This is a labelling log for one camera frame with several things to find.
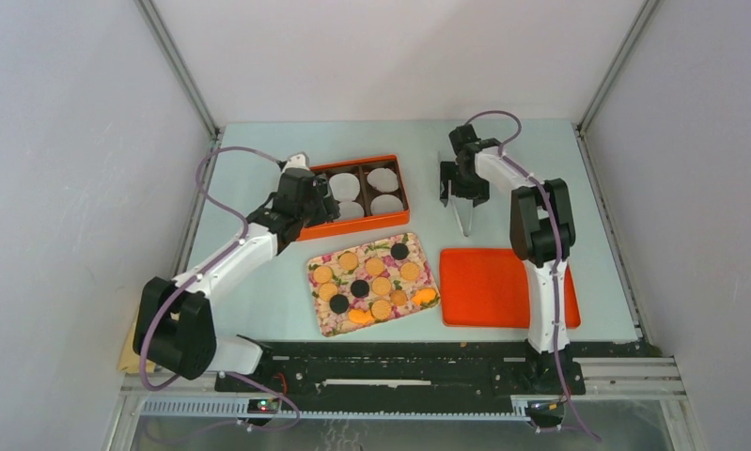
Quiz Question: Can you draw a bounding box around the black round cookie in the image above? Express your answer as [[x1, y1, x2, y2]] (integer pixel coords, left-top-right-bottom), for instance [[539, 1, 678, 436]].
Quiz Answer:
[[350, 279, 370, 298], [390, 242, 410, 260], [328, 294, 350, 315]]

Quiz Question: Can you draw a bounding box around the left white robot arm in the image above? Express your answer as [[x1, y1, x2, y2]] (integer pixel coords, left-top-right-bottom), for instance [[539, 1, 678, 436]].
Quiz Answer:
[[133, 167, 339, 392]]

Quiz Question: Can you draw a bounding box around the floral cookie tray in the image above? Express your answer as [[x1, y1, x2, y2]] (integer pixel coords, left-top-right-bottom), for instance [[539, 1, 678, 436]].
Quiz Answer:
[[306, 232, 442, 337]]

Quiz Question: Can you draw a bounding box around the orange tin lid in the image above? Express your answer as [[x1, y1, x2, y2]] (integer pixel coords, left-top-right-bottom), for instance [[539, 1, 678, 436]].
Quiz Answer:
[[439, 248, 583, 330]]

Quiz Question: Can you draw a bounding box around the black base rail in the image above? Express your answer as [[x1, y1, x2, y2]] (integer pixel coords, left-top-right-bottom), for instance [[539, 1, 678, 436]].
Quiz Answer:
[[181, 339, 660, 412]]

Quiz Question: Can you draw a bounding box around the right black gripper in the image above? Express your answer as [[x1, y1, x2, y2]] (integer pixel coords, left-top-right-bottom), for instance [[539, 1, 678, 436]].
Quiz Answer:
[[436, 163, 487, 208]]

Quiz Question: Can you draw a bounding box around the white paper cupcake liner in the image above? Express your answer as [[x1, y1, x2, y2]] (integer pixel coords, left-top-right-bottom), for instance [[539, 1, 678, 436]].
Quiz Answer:
[[329, 173, 361, 202], [338, 201, 365, 221], [367, 167, 399, 194], [370, 194, 405, 216]]

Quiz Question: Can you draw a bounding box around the small tan cookie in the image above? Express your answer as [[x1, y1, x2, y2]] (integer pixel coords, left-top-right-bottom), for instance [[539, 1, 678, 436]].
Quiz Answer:
[[390, 290, 408, 306]]

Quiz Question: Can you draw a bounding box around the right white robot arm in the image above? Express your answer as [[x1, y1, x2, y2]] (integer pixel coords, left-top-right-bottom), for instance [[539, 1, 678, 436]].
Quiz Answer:
[[439, 122, 576, 354]]

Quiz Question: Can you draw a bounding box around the orange pumpkin cookie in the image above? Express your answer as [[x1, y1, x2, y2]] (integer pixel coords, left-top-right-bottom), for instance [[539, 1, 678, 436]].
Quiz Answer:
[[412, 288, 438, 306], [348, 309, 375, 325]]

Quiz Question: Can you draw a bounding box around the yellow cloth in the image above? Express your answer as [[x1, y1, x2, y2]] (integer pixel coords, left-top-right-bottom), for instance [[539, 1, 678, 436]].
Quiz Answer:
[[117, 319, 140, 374]]

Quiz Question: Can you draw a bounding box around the orange cookie tin box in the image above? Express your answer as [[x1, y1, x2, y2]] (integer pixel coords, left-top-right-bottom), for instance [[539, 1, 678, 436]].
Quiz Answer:
[[299, 154, 410, 241]]

